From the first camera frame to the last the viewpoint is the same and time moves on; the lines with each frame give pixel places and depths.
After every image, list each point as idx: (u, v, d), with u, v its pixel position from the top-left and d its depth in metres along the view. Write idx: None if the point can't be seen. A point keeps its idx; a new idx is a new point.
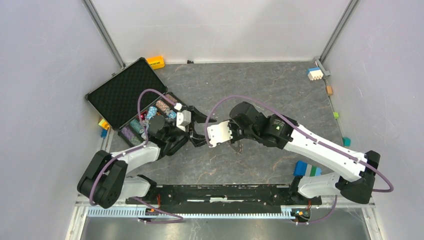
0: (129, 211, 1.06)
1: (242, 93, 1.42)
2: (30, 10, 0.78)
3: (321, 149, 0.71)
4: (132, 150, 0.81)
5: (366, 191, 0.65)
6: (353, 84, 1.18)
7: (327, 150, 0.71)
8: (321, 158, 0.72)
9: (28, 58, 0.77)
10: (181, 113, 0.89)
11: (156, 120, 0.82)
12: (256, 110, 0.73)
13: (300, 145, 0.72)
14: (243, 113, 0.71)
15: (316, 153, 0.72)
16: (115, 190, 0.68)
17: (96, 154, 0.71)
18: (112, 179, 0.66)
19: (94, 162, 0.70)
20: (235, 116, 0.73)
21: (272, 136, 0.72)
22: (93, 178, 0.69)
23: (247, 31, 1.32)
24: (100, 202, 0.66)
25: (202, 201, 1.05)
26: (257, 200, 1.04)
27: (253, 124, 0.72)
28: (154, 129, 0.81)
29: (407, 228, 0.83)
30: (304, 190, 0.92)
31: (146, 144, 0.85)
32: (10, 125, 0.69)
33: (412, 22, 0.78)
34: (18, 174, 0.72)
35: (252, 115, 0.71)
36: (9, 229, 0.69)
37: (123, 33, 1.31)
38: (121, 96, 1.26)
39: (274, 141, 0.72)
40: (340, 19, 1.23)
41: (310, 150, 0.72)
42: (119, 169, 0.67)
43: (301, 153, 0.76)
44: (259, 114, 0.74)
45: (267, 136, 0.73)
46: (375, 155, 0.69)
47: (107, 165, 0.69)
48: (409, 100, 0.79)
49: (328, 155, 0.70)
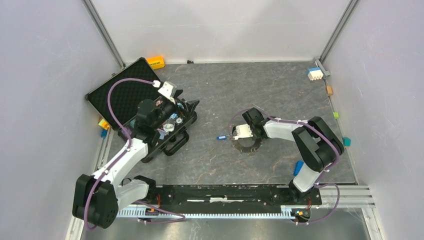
0: (129, 211, 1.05)
1: (242, 93, 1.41)
2: (30, 11, 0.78)
3: (281, 125, 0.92)
4: (114, 163, 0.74)
5: (301, 142, 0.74)
6: (352, 85, 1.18)
7: (286, 124, 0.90)
8: (284, 133, 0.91)
9: (28, 58, 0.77)
10: (167, 84, 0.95)
11: (145, 104, 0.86)
12: (258, 113, 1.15)
13: (269, 126, 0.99)
14: (247, 112, 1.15)
15: (278, 128, 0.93)
16: (111, 208, 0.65)
17: (78, 178, 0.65)
18: (102, 202, 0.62)
19: (78, 187, 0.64)
20: (243, 113, 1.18)
21: (260, 129, 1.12)
22: (83, 203, 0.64)
23: (247, 31, 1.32)
24: (100, 224, 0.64)
25: (202, 201, 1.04)
26: (257, 200, 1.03)
27: (252, 121, 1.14)
28: (144, 111, 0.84)
29: (407, 228, 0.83)
30: (296, 182, 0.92)
31: (129, 145, 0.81)
32: (10, 124, 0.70)
33: (412, 22, 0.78)
34: (18, 175, 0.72)
35: (252, 114, 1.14)
36: (10, 228, 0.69)
37: (123, 32, 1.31)
38: (121, 97, 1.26)
39: (259, 132, 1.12)
40: (340, 19, 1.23)
41: (275, 127, 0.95)
42: (105, 191, 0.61)
43: (277, 135, 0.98)
44: (259, 115, 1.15)
45: (257, 128, 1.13)
46: (315, 118, 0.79)
47: (94, 188, 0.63)
48: (409, 100, 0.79)
49: (285, 125, 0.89)
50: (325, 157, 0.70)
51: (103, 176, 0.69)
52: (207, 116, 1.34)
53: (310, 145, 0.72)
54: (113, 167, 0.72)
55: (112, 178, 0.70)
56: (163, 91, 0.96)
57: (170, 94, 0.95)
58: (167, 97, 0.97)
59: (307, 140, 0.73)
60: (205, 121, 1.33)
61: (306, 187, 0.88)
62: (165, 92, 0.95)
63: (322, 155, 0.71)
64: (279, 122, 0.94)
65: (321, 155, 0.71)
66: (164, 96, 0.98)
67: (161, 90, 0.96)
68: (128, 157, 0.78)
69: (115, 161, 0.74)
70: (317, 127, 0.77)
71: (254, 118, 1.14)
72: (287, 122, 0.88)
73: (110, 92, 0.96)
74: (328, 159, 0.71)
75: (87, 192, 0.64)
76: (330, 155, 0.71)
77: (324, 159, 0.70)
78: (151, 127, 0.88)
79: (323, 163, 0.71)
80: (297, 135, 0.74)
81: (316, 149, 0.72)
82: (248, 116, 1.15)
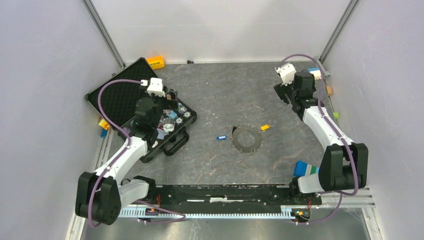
0: (129, 211, 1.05)
1: (242, 93, 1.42)
2: (30, 11, 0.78)
3: (322, 125, 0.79)
4: (116, 159, 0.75)
5: (328, 161, 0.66)
6: (352, 85, 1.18)
7: (329, 127, 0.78)
8: (319, 133, 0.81)
9: (29, 58, 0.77)
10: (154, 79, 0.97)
11: (144, 102, 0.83)
12: (312, 85, 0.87)
13: (311, 113, 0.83)
14: (301, 78, 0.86)
15: (318, 125, 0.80)
16: (114, 204, 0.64)
17: (81, 175, 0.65)
18: (106, 198, 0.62)
19: (80, 185, 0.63)
20: (296, 75, 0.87)
21: (300, 105, 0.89)
22: (87, 200, 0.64)
23: (246, 31, 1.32)
24: (104, 221, 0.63)
25: (202, 201, 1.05)
26: (257, 200, 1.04)
27: (300, 90, 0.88)
28: (143, 109, 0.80)
29: (407, 228, 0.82)
30: (301, 181, 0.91)
31: (129, 143, 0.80)
32: (11, 124, 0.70)
33: (411, 22, 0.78)
34: (19, 175, 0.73)
35: (305, 84, 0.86)
36: (11, 228, 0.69)
37: (123, 32, 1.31)
38: (120, 96, 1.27)
39: (297, 109, 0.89)
40: (339, 19, 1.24)
41: (316, 121, 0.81)
42: (108, 187, 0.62)
43: (310, 125, 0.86)
44: (311, 88, 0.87)
45: (297, 101, 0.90)
46: (361, 144, 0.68)
47: (97, 185, 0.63)
48: (409, 100, 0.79)
49: (326, 130, 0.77)
50: (339, 184, 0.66)
51: (105, 173, 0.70)
52: (207, 116, 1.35)
53: (335, 169, 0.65)
54: (114, 164, 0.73)
55: (114, 174, 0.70)
56: (153, 87, 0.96)
57: (161, 87, 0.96)
58: (157, 93, 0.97)
59: (336, 164, 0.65)
60: (205, 121, 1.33)
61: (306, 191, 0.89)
62: (155, 86, 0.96)
63: (337, 182, 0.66)
64: (322, 120, 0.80)
65: (338, 181, 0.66)
66: (154, 93, 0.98)
67: (152, 87, 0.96)
68: (129, 155, 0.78)
69: (116, 158, 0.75)
70: (356, 153, 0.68)
71: (303, 89, 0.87)
72: (331, 128, 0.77)
73: (100, 94, 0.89)
74: (342, 186, 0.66)
75: (89, 190, 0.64)
76: (346, 184, 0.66)
77: (337, 185, 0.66)
78: (149, 125, 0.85)
79: (334, 188, 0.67)
80: (329, 152, 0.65)
81: (337, 174, 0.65)
82: (299, 82, 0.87)
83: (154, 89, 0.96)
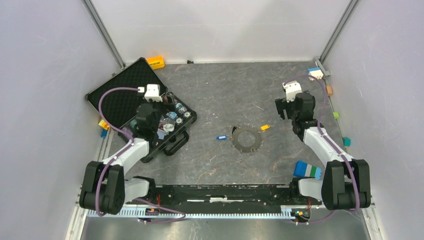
0: (129, 211, 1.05)
1: (242, 93, 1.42)
2: (30, 11, 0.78)
3: (322, 144, 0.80)
4: (122, 152, 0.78)
5: (330, 177, 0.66)
6: (352, 85, 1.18)
7: (329, 145, 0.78)
8: (320, 153, 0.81)
9: (28, 58, 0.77)
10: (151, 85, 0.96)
11: (144, 107, 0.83)
12: (313, 107, 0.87)
13: (312, 133, 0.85)
14: (301, 100, 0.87)
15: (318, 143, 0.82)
16: (119, 193, 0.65)
17: (88, 165, 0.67)
18: (112, 185, 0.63)
19: (88, 173, 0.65)
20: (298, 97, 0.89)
21: (300, 127, 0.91)
22: (93, 190, 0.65)
23: (246, 31, 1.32)
24: (110, 210, 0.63)
25: (202, 201, 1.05)
26: (257, 200, 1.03)
27: (300, 112, 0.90)
28: (143, 114, 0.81)
29: (407, 228, 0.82)
30: (302, 184, 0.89)
31: (133, 141, 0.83)
32: (10, 124, 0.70)
33: (411, 22, 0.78)
34: (19, 175, 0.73)
35: (305, 107, 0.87)
36: (11, 228, 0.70)
37: (123, 32, 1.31)
38: (121, 97, 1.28)
39: (297, 130, 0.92)
40: (339, 19, 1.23)
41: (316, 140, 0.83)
42: (115, 172, 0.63)
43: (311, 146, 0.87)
44: (311, 110, 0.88)
45: (298, 122, 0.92)
46: (361, 161, 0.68)
47: (104, 173, 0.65)
48: (409, 100, 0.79)
49: (327, 148, 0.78)
50: (342, 202, 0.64)
51: (112, 162, 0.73)
52: (207, 116, 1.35)
53: (337, 186, 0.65)
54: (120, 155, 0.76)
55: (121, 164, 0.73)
56: (150, 93, 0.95)
57: (158, 92, 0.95)
58: (154, 98, 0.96)
59: (337, 180, 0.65)
60: (205, 121, 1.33)
61: (306, 193, 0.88)
62: (152, 92, 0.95)
63: (341, 200, 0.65)
64: (322, 139, 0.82)
65: (341, 199, 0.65)
66: (151, 99, 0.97)
67: (148, 93, 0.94)
68: (134, 150, 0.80)
69: (122, 152, 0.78)
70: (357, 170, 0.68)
71: (304, 111, 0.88)
72: (332, 146, 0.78)
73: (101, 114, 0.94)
74: (346, 205, 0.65)
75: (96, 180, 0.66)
76: (349, 203, 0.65)
77: (341, 204, 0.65)
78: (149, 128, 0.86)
79: (338, 206, 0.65)
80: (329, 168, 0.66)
81: (340, 192, 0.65)
82: (300, 104, 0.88)
83: (151, 95, 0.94)
